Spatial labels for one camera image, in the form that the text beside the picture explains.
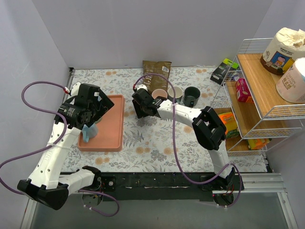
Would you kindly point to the white wire shelf rack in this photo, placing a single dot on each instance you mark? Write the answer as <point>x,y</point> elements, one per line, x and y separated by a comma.
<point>270,116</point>

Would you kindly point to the pink mug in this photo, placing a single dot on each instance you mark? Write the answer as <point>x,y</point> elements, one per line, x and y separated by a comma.
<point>159,92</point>

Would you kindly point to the brown snack bag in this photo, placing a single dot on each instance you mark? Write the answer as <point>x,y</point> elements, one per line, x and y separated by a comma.
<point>153,82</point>

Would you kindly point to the black glossy mug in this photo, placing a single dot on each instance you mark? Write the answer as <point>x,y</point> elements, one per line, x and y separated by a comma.
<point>191,96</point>

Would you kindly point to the black green box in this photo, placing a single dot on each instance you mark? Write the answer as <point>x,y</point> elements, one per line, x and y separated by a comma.
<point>220,72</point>

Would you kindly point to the pink toilet paper roll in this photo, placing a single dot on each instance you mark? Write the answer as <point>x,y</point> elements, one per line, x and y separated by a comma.
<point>291,86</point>

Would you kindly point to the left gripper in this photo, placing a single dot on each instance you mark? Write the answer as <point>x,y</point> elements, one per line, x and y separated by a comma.
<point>94,119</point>

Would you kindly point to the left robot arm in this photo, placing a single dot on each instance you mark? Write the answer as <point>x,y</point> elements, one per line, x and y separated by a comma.
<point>44,184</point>

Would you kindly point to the cartoon toilet paper roll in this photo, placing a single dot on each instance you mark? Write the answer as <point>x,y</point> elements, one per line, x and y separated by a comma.
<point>283,50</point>

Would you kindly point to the dark teal faceted mug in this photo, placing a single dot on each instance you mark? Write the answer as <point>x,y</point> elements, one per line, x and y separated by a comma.
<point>176,93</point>

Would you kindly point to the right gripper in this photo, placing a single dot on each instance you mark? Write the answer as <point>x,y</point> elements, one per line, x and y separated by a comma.
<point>137,109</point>

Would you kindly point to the magenta tissue pack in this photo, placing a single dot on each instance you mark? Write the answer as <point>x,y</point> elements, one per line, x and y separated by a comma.
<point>242,91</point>

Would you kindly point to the orange green sponge pack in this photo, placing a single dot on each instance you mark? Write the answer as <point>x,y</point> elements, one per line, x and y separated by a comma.
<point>230,123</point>

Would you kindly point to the salmon pink tray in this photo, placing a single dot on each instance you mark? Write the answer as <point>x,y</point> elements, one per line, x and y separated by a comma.
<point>110,130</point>

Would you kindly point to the yellow sponge pack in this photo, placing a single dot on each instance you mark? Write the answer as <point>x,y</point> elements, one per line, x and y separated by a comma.
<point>256,144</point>

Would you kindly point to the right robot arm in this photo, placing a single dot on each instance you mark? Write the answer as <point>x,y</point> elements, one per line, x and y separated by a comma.
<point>207,125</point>

